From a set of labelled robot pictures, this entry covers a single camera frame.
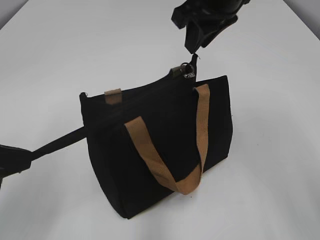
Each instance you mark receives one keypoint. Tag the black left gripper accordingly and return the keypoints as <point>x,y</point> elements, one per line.
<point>13,160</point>

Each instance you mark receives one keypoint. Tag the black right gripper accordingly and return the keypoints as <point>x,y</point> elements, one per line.
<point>196,35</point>

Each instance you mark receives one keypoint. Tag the black bag with tan handles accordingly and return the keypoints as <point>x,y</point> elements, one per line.
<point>148,142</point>

